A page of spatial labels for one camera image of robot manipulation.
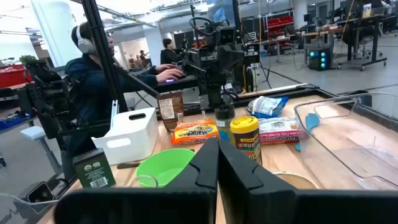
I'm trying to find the brown paper pouch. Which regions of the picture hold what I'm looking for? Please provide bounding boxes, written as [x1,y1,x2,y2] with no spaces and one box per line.
[155,90,185,132]

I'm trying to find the blue noodle packet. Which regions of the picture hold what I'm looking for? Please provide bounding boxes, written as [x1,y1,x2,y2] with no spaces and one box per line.
[246,95,290,119]

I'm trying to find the teal plastic spoon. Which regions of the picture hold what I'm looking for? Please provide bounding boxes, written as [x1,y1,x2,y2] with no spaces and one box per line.
[294,112,321,152]

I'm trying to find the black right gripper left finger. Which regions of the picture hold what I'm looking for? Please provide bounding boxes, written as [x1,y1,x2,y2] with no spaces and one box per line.
[53,138,220,224]

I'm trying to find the black equipment stand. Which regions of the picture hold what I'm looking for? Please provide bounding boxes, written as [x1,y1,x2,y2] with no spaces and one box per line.
[17,60,78,141]

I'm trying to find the white headphones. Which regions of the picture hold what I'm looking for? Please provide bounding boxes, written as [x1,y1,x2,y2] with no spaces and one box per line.
[76,26,97,55]

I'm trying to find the red cart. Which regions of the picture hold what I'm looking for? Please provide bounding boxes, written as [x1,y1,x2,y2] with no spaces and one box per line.
[0,63,34,90]

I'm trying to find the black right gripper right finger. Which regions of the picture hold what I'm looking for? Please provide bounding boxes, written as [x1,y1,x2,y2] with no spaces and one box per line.
[217,139,398,224]

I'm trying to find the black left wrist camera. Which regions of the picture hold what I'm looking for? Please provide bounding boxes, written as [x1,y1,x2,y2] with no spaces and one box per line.
[218,27,236,45]

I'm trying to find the orange ramen noodle packet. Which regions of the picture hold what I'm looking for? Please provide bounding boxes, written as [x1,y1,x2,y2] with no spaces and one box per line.
[170,119,220,146]

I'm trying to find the green plastic bowl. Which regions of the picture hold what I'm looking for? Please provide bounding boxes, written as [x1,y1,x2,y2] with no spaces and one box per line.
[135,147,195,189]

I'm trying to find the black operator desk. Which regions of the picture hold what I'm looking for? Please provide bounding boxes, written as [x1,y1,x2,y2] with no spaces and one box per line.
[154,73,200,94]

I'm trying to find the green potted plant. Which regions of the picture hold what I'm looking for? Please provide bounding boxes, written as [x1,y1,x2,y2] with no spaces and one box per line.
[19,54,39,65]

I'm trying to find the black computer tower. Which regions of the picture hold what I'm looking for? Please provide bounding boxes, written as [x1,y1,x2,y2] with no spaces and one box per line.
[307,46,332,72]

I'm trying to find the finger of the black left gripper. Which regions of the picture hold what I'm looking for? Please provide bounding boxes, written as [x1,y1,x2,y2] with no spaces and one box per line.
[217,81,239,109]
[198,81,219,110]

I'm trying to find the white plastic bin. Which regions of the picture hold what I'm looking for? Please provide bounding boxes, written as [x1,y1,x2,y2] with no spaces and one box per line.
[91,106,160,166]

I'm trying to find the black wheeled desk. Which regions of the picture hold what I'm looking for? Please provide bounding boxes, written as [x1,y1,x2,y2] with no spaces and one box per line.
[337,14,389,72]

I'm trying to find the pink ramen noodle packet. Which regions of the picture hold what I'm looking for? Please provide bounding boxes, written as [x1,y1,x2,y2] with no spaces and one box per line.
[258,116,301,146]

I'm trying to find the person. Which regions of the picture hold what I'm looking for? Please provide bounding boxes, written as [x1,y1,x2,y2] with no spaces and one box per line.
[64,21,185,156]
[139,49,150,68]
[160,37,187,65]

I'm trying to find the black lid spice jar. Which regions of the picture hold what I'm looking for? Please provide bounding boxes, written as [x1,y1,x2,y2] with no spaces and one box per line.
[215,104,236,144]

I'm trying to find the dark green tin box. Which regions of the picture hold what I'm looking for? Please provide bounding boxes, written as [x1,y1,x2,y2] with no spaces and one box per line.
[72,147,117,189]

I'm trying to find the short clear plastic bin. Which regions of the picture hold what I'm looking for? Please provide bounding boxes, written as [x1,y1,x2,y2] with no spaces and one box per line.
[293,91,398,191]

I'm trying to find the yellow lid seasoning jar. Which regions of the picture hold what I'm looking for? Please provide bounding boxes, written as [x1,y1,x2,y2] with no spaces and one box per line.
[229,115,263,165]

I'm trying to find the red storage shelf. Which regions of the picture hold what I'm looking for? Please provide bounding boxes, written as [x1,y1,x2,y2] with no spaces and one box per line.
[265,15,295,50]

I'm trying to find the wooden top desk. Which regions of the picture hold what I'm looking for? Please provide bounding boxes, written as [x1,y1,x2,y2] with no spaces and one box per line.
[301,27,345,68]

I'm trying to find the white stool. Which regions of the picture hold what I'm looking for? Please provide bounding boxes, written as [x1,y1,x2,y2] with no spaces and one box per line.
[20,126,63,175]

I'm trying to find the dark metal spoon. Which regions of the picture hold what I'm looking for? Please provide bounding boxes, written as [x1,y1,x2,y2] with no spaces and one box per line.
[116,161,142,170]

